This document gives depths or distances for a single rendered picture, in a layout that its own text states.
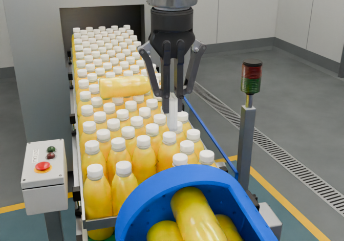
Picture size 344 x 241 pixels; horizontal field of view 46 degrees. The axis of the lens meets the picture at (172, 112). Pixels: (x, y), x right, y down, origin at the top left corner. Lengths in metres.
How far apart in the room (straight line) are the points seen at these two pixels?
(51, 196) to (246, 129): 0.68
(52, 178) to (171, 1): 0.55
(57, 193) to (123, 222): 0.31
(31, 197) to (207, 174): 0.47
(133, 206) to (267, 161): 2.51
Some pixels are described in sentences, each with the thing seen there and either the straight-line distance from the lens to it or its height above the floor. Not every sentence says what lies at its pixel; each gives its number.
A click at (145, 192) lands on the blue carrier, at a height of 1.21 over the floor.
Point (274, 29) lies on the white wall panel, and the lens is 6.17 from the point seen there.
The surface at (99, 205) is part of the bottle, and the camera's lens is 1.06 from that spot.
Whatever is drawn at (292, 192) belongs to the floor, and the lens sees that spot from 2.93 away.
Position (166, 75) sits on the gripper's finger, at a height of 1.40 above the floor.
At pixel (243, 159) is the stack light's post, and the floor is 0.91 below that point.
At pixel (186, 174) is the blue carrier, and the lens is 0.77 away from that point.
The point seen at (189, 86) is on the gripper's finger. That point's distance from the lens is 0.77.
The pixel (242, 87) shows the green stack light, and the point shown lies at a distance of 1.33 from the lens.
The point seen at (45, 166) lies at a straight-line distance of 1.06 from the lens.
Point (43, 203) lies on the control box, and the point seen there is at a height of 1.03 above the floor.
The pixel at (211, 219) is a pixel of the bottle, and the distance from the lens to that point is 0.74.
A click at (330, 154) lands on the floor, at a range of 3.47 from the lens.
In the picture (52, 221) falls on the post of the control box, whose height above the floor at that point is 0.91.
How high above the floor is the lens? 1.66
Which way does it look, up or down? 25 degrees down
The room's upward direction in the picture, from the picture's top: straight up
